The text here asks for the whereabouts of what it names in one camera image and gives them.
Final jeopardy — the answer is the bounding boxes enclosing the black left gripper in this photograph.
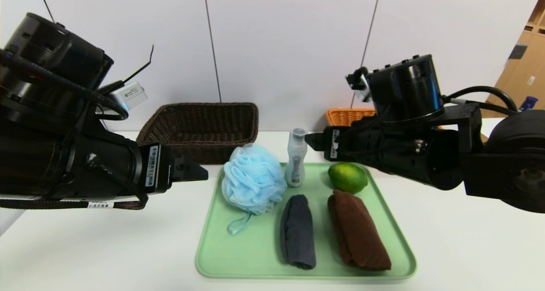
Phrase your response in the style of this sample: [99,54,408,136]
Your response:
[82,136,209,201]

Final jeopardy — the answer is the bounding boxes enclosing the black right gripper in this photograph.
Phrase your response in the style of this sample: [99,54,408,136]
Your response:
[304,118,384,167]

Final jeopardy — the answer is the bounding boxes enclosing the small clear bottle silver cap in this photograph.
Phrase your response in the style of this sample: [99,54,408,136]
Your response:
[284,128,308,187]

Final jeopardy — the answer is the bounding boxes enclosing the light blue bath loofah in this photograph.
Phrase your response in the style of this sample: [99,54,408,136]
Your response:
[221,143,288,236]

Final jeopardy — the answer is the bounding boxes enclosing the grey towel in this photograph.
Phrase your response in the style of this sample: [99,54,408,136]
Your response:
[280,194,317,270]

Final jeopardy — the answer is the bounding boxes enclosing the orange wicker basket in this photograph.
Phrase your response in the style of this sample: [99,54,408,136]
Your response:
[326,108,377,127]

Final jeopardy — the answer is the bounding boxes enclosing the dark brown wicker basket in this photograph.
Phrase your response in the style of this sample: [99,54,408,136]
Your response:
[136,102,259,165]

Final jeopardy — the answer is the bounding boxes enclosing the green lime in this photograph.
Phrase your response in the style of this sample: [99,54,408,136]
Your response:
[327,162,369,194]

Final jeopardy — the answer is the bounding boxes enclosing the brown rolled towel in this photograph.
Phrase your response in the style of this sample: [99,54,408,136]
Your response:
[327,190,392,271]

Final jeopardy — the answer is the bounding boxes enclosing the light green plastic tray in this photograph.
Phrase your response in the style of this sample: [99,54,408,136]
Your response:
[195,162,418,279]

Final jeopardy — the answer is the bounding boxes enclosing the light wooden cabinet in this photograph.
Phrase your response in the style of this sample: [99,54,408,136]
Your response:
[481,0,545,112]

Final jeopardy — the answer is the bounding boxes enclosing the grey cabinet sign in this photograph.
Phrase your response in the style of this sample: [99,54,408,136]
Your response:
[508,45,528,61]

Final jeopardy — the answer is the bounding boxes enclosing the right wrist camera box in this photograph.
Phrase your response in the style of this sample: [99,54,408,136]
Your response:
[346,67,372,103]

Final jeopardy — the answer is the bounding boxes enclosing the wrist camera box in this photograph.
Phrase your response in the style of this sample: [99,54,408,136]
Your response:
[109,82,149,111]
[346,67,372,103]

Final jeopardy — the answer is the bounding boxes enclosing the thin left gripper cable white tag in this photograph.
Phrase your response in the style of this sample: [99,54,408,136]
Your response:
[0,191,149,210]

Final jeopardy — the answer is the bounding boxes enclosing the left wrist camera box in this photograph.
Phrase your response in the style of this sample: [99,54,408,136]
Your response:
[109,82,149,111]

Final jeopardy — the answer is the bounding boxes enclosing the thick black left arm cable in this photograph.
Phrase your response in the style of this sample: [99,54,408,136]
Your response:
[0,48,129,121]

